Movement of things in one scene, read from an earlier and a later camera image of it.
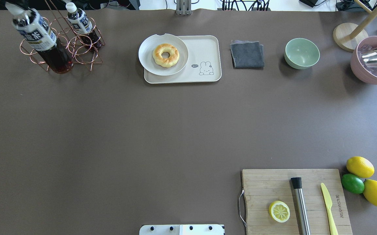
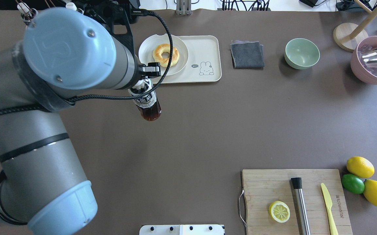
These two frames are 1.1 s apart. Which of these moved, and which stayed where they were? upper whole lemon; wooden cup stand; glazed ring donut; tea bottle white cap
Moved: tea bottle white cap
Stayed: wooden cup stand; upper whole lemon; glazed ring donut
